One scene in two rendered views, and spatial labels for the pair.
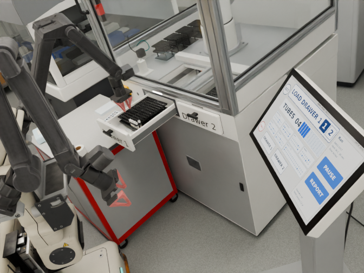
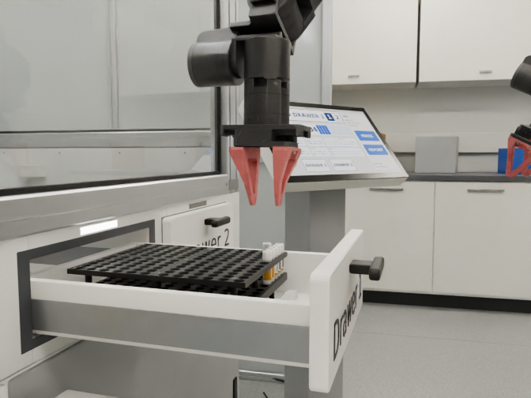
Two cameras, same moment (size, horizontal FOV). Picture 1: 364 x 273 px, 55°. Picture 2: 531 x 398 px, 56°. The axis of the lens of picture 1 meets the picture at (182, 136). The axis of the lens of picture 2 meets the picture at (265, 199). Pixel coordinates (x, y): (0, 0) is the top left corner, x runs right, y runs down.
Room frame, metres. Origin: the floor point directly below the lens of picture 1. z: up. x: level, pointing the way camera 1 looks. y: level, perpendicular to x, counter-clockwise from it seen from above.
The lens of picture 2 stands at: (1.97, 0.72, 1.03)
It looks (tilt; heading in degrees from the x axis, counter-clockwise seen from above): 5 degrees down; 231
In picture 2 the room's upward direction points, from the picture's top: straight up
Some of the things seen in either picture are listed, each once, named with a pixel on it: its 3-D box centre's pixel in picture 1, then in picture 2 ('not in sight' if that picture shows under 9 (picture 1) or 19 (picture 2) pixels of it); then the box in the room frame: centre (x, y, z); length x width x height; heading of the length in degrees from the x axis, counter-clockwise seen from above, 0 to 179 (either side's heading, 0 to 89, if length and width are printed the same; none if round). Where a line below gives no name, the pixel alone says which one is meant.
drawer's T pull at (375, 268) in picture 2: (109, 132); (366, 267); (1.52, 0.35, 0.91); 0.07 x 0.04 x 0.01; 34
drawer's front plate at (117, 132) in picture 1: (115, 134); (342, 292); (1.54, 0.33, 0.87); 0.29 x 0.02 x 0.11; 34
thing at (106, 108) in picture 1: (105, 108); not in sight; (2.05, 0.42, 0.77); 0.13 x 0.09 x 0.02; 121
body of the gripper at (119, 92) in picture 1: (119, 90); (266, 111); (1.57, 0.23, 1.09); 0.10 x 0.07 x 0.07; 124
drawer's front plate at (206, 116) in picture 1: (199, 117); (202, 237); (1.46, -0.11, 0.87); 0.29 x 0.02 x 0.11; 34
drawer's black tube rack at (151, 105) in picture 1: (143, 114); (186, 283); (1.65, 0.16, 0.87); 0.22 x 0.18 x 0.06; 124
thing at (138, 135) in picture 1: (145, 114); (179, 287); (1.66, 0.16, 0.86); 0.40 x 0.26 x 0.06; 124
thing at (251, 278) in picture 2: (128, 120); (261, 267); (1.59, 0.25, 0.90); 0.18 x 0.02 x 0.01; 34
